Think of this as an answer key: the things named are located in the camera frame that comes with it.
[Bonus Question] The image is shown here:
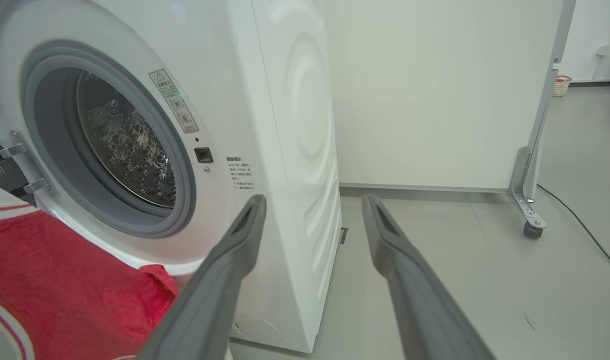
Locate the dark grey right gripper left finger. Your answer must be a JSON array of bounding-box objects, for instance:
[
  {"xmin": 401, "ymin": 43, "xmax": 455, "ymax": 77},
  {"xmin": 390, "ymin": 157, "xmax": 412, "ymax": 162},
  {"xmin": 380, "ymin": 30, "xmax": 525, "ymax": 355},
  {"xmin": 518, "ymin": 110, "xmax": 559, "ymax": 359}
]
[{"xmin": 135, "ymin": 195, "xmax": 268, "ymax": 360}]

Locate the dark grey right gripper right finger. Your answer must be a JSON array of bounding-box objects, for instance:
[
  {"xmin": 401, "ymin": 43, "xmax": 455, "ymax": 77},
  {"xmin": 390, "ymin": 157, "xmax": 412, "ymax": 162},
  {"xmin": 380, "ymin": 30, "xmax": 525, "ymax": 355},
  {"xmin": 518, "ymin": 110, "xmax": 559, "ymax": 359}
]
[{"xmin": 362, "ymin": 195, "xmax": 495, "ymax": 360}]

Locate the red white striped garment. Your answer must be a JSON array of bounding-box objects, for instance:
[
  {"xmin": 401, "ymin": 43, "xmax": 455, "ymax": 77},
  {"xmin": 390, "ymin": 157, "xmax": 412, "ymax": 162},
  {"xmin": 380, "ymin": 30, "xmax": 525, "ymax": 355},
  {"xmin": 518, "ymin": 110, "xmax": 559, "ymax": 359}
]
[{"xmin": 0, "ymin": 180, "xmax": 179, "ymax": 360}]

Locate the dark grey glass washer door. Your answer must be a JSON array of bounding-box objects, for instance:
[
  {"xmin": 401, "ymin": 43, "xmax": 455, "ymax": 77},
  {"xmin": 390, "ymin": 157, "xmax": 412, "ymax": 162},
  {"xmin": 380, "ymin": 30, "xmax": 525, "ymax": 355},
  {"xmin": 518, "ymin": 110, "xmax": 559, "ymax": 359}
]
[{"xmin": 0, "ymin": 131, "xmax": 38, "ymax": 207}]

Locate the white front-load washing machine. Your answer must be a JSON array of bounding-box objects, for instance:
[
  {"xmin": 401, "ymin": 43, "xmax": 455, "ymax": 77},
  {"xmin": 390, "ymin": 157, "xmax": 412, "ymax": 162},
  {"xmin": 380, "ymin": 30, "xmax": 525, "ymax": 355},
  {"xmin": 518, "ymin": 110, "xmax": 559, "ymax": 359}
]
[{"xmin": 0, "ymin": 0, "xmax": 343, "ymax": 354}]

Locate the stainless steel washing machine drum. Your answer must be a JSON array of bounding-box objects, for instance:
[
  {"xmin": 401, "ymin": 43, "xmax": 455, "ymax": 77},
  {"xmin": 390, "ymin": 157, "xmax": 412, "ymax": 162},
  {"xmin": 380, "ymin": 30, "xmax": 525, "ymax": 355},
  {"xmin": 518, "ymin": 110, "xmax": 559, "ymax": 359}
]
[{"xmin": 76, "ymin": 70, "xmax": 177, "ymax": 209}]

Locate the silver door hinge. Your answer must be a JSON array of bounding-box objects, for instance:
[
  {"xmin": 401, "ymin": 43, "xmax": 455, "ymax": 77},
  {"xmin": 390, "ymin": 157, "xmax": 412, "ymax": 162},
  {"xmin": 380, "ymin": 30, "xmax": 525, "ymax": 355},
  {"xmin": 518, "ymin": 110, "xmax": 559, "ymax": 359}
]
[{"xmin": 0, "ymin": 129, "xmax": 60, "ymax": 198}]

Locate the small white laundry basket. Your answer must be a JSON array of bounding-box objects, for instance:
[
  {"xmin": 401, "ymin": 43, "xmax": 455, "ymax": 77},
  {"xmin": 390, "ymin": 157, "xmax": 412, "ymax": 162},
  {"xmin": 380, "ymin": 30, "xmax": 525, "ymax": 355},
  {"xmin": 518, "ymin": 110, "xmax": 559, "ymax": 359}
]
[{"xmin": 552, "ymin": 75, "xmax": 573, "ymax": 97}]

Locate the round filter cover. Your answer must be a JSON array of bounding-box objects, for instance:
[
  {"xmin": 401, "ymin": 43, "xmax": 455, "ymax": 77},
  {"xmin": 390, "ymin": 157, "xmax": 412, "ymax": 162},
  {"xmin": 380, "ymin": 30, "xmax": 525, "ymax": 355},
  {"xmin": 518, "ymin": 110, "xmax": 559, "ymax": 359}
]
[{"xmin": 232, "ymin": 317, "xmax": 284, "ymax": 344}]

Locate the metal partition leg with caster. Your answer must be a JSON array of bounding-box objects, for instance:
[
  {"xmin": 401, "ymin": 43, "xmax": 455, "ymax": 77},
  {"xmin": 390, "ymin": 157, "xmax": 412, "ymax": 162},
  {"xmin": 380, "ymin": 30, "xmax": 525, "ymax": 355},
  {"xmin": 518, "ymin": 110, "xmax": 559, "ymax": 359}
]
[{"xmin": 506, "ymin": 146, "xmax": 546, "ymax": 239}]

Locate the grey warning sticker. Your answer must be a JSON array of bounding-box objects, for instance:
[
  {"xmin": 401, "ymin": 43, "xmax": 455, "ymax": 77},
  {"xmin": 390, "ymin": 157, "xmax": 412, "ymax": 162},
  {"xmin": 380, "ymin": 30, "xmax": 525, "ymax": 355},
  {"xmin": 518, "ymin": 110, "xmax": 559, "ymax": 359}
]
[{"xmin": 149, "ymin": 69, "xmax": 199, "ymax": 134}]

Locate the white partition panel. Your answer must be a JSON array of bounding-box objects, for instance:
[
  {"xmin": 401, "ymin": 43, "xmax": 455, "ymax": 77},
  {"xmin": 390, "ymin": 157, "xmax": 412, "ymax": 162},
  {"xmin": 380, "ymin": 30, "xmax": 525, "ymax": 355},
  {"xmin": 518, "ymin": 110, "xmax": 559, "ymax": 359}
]
[{"xmin": 325, "ymin": 0, "xmax": 575, "ymax": 193}]

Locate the thin black floor cable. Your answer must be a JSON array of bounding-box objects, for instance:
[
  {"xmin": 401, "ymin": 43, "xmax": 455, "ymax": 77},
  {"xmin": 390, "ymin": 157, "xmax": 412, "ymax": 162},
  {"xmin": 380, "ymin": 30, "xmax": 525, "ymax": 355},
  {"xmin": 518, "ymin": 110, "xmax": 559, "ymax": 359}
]
[{"xmin": 536, "ymin": 184, "xmax": 610, "ymax": 275}]

